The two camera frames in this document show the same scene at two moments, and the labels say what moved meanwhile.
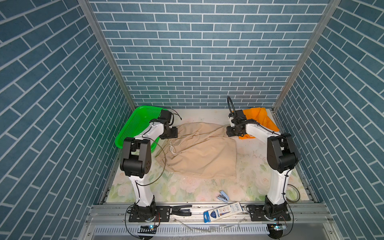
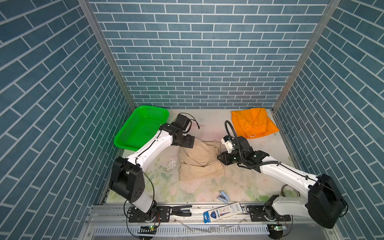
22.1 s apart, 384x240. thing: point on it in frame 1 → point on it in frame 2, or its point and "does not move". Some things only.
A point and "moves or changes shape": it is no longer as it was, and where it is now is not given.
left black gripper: (173, 134) → (189, 141)
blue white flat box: (212, 214) does not move
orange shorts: (260, 115) does not move
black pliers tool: (177, 210) does not move
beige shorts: (200, 150) moves or changes shape
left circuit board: (147, 229) does not move
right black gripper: (229, 132) → (225, 159)
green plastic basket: (134, 124) does not move
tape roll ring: (292, 194) does not move
